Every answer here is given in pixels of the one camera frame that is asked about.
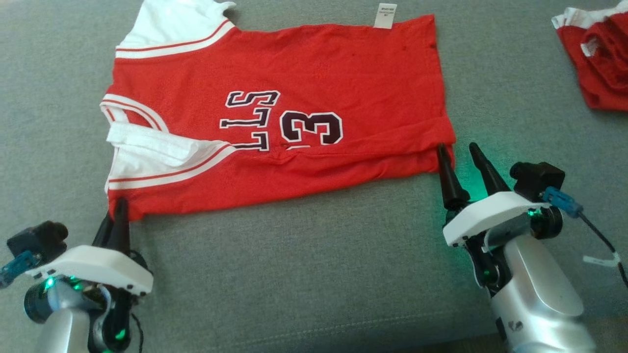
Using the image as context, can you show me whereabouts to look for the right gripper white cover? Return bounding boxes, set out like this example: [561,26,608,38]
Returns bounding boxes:
[437,142,564,247]

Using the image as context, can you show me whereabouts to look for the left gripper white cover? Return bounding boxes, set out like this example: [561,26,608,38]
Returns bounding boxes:
[24,198,154,324]

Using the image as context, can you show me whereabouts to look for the red jersey with white sleeves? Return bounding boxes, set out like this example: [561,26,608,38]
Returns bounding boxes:
[100,0,457,221]

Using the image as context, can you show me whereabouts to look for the red shorts with white trim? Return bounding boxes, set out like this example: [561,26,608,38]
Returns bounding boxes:
[551,0,628,112]

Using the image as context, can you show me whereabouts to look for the grey sofa seat cushion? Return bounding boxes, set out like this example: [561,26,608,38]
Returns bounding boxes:
[0,0,628,353]

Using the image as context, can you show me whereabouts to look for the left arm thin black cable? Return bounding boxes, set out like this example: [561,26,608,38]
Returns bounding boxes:
[130,314,145,353]

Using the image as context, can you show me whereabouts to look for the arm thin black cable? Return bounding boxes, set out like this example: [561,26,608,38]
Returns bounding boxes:
[130,314,145,353]
[579,213,628,290]

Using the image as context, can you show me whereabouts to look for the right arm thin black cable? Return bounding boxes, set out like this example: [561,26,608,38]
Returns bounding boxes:
[579,213,628,290]

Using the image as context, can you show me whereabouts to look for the white cable tag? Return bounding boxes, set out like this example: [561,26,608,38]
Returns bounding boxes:
[583,254,621,268]

